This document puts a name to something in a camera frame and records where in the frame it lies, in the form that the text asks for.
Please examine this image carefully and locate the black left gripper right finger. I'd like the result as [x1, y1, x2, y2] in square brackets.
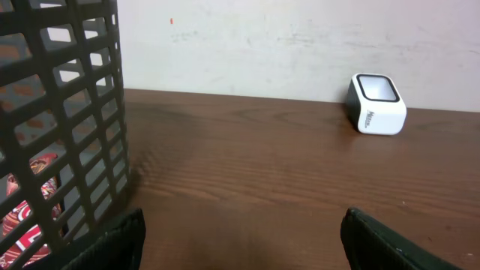
[340, 207, 457, 270]

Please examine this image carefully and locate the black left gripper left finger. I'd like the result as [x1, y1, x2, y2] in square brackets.
[22, 208, 147, 270]

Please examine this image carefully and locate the red chocolate bar wrapper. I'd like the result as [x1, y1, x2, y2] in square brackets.
[1, 153, 58, 269]

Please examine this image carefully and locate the white barcode scanner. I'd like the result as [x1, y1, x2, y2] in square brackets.
[345, 73, 407, 136]

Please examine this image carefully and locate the dark grey plastic basket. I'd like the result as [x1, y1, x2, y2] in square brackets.
[1, 0, 131, 269]

